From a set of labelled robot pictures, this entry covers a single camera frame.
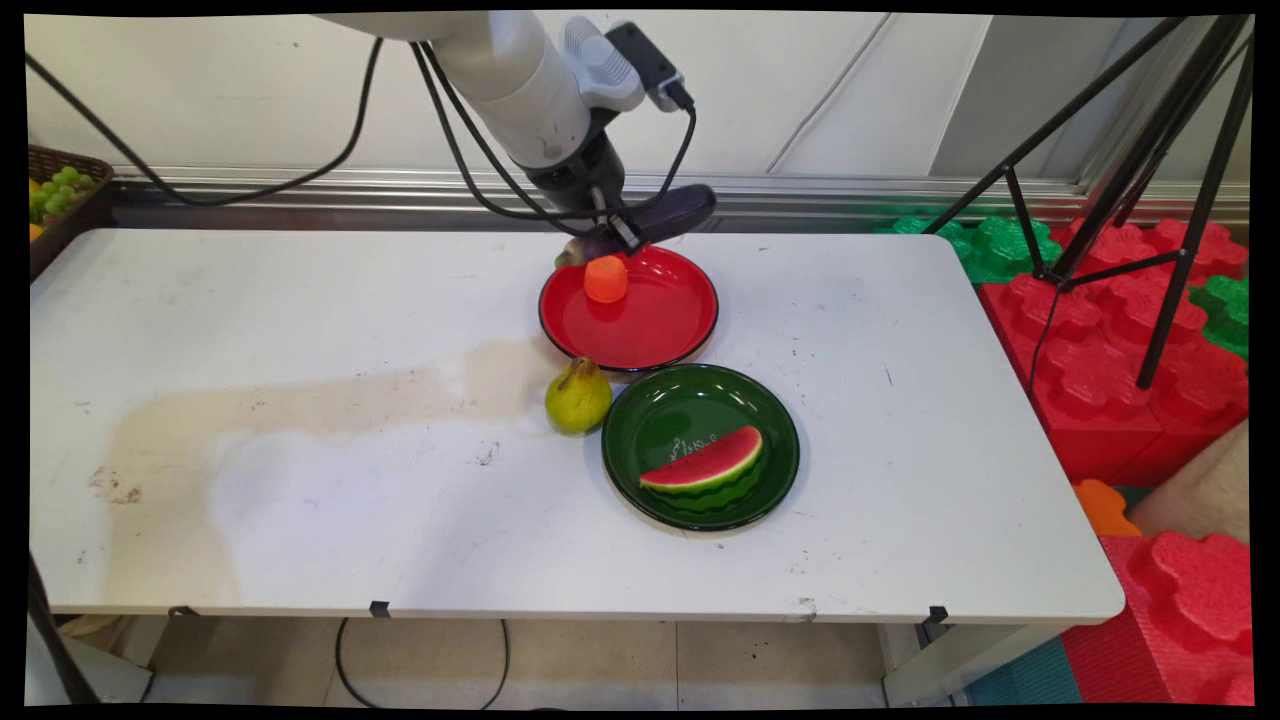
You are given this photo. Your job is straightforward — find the green toy grapes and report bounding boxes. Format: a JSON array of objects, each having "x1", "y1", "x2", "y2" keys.
[{"x1": 29, "y1": 165, "x2": 97, "y2": 227}]

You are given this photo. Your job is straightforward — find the dark green round plate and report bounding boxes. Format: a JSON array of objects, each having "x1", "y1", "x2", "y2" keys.
[{"x1": 601, "y1": 363, "x2": 802, "y2": 533}]

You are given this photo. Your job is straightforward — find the toy watermelon slice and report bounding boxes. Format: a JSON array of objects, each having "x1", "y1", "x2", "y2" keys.
[{"x1": 639, "y1": 425, "x2": 766, "y2": 497}]

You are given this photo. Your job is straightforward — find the red foam blocks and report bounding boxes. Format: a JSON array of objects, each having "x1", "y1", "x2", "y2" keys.
[{"x1": 978, "y1": 218, "x2": 1251, "y2": 487}]

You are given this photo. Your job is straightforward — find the black floor cable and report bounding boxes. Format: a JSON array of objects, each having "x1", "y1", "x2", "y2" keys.
[{"x1": 333, "y1": 618, "x2": 513, "y2": 711}]

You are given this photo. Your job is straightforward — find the white table leg frame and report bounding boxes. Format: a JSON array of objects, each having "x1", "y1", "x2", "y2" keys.
[{"x1": 880, "y1": 620, "x2": 1066, "y2": 710}]

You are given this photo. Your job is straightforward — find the orange toy fruit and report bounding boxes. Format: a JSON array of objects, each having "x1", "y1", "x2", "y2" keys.
[{"x1": 584, "y1": 255, "x2": 630, "y2": 305}]

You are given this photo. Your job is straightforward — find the brown wicker basket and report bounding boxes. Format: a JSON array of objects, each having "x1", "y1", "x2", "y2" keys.
[{"x1": 28, "y1": 145, "x2": 115, "y2": 282}]

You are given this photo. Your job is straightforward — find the black camera cable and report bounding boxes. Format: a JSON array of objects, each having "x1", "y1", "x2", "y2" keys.
[{"x1": 650, "y1": 98, "x2": 699, "y2": 213}]

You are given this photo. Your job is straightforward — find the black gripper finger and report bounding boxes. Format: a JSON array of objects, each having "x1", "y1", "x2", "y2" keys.
[{"x1": 596, "y1": 190, "x2": 644, "y2": 253}]

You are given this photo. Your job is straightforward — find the red foam block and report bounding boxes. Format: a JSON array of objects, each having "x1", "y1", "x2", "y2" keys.
[{"x1": 1060, "y1": 530, "x2": 1256, "y2": 707}]

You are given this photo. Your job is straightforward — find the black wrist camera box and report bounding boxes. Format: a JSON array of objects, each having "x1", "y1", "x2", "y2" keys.
[{"x1": 604, "y1": 21, "x2": 697, "y2": 114}]

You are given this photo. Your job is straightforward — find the purple toy eggplant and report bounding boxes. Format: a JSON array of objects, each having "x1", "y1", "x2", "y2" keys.
[{"x1": 555, "y1": 183, "x2": 718, "y2": 269}]

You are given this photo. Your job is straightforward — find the orange foam block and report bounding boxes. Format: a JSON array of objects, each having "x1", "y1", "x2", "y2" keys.
[{"x1": 1073, "y1": 478, "x2": 1143, "y2": 539}]

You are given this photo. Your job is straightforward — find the black tripod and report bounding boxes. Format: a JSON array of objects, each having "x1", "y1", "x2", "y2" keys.
[{"x1": 920, "y1": 15, "x2": 1257, "y2": 391}]

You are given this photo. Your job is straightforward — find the long black hanging cable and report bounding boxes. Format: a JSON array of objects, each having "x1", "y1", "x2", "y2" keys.
[{"x1": 25, "y1": 38, "x2": 385, "y2": 209}]

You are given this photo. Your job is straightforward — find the metal wall rail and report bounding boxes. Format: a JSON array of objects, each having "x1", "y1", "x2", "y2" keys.
[{"x1": 108, "y1": 165, "x2": 1251, "y2": 228}]

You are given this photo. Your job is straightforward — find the green foam blocks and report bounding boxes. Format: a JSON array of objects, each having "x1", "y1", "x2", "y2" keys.
[{"x1": 876, "y1": 214, "x2": 1064, "y2": 286}]

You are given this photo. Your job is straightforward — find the green foam block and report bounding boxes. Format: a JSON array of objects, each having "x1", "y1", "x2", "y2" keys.
[{"x1": 1188, "y1": 274, "x2": 1251, "y2": 362}]

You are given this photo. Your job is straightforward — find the red round plate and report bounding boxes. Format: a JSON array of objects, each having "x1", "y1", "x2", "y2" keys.
[{"x1": 538, "y1": 245, "x2": 720, "y2": 374}]

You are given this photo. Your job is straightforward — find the teal floor mat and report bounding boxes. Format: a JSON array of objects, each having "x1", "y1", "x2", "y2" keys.
[{"x1": 963, "y1": 636, "x2": 1089, "y2": 707}]

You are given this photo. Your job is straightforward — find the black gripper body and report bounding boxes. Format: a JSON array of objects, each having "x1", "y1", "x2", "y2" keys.
[{"x1": 527, "y1": 133, "x2": 632, "y2": 218}]

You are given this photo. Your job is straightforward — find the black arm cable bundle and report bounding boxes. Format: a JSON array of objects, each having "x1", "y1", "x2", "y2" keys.
[{"x1": 409, "y1": 40, "x2": 606, "y2": 224}]

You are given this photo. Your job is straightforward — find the yellow-green toy pear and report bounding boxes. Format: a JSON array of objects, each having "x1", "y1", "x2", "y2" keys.
[{"x1": 545, "y1": 356, "x2": 614, "y2": 436}]

